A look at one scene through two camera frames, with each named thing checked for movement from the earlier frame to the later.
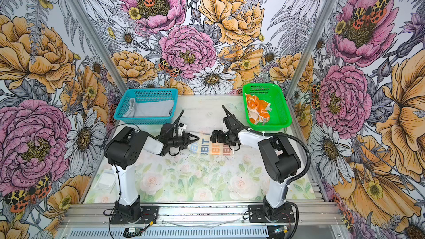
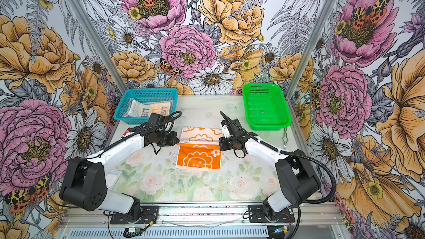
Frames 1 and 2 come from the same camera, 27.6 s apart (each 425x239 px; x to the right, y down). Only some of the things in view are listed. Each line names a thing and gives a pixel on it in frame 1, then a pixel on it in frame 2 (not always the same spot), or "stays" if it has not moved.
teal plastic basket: x=148 y=106 stays
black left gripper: x=185 y=135 to x=173 y=140
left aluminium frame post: x=91 y=29 stays
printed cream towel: x=204 y=145 to x=138 y=109
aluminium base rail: x=203 y=221 stays
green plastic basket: x=280 y=116 stays
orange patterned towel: x=258 y=109 to x=199 y=149
